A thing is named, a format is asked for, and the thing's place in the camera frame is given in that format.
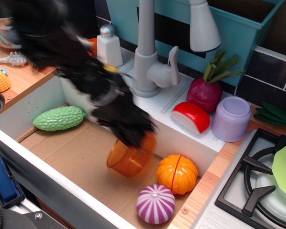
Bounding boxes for white pasta spoon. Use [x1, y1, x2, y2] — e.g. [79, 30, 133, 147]
[0, 52, 28, 66]

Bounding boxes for grey toy faucet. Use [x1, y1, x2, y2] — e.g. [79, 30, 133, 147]
[131, 0, 222, 98]

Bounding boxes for yellow toy banana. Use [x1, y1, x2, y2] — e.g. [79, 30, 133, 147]
[103, 65, 119, 73]

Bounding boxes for white salt shaker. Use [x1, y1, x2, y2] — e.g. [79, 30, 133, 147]
[97, 24, 123, 68]

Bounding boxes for blue clamp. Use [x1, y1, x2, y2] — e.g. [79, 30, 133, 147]
[0, 156, 25, 209]

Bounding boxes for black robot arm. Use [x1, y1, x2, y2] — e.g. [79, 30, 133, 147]
[2, 0, 154, 148]

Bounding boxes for orange toy pumpkin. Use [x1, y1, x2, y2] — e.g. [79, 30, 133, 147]
[156, 155, 198, 195]

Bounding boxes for red white toy cheese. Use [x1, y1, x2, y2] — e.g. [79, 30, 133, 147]
[171, 102, 211, 135]

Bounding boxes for lilac plastic cup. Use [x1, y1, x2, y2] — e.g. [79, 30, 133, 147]
[211, 96, 251, 142]

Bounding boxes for dark red toy radish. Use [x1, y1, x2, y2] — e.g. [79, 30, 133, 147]
[186, 50, 245, 114]

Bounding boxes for silver metal pot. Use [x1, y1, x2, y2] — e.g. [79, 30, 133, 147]
[0, 9, 21, 50]

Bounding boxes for teal plastic bin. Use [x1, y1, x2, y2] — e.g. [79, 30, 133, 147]
[107, 0, 282, 93]

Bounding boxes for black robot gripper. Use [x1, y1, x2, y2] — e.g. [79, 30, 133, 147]
[81, 71, 154, 148]

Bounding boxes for orange toy carrot piece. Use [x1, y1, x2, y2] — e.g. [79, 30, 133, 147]
[88, 38, 97, 57]

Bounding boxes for orange transparent toy pot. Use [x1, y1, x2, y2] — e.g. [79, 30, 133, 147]
[107, 132, 156, 177]

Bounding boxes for black stove grate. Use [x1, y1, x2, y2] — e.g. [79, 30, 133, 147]
[214, 129, 286, 229]

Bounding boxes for dark green felt leaves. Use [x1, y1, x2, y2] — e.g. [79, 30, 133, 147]
[254, 101, 286, 126]

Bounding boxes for green toy bitter gourd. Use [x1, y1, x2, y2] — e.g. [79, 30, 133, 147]
[32, 106, 87, 131]

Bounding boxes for white toy sink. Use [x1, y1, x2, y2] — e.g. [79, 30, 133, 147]
[0, 47, 226, 229]

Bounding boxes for purple white toy onion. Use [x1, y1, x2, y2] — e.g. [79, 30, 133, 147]
[136, 184, 176, 225]

